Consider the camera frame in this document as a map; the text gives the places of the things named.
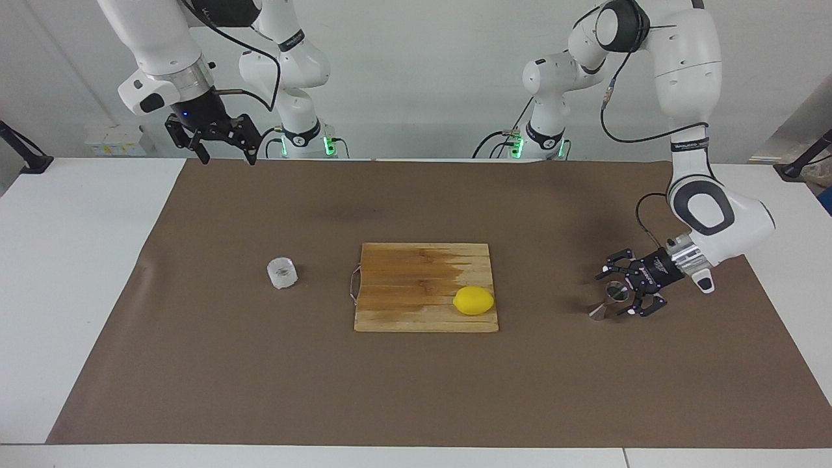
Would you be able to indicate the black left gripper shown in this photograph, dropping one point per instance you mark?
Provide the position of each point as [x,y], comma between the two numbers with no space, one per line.
[660,272]

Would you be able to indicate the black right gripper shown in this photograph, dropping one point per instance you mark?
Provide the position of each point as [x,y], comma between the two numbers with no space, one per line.
[201,114]

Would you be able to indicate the steel double jigger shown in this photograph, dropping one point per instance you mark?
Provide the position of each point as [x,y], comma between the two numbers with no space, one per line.
[614,294]

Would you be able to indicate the clear plastic cup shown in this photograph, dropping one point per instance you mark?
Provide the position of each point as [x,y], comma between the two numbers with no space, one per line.
[283,273]

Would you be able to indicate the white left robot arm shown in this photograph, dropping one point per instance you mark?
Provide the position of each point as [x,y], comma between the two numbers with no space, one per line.
[689,78]

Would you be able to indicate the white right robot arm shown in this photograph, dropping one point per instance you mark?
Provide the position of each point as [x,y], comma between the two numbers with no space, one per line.
[162,45]

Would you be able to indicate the small white carton pack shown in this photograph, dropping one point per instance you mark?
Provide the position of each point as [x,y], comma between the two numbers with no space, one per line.
[117,140]

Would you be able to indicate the yellow lemon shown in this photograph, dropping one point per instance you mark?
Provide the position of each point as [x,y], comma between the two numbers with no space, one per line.
[474,300]

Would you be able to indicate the black clamp stand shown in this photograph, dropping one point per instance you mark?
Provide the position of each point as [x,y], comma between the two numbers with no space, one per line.
[26,156]
[803,162]

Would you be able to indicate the blue box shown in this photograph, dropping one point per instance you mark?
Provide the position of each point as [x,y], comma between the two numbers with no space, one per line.
[827,200]

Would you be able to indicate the wooden cutting board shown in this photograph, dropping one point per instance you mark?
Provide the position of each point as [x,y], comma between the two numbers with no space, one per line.
[403,292]

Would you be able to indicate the brown table mat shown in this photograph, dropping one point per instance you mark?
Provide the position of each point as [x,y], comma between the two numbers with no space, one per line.
[260,377]

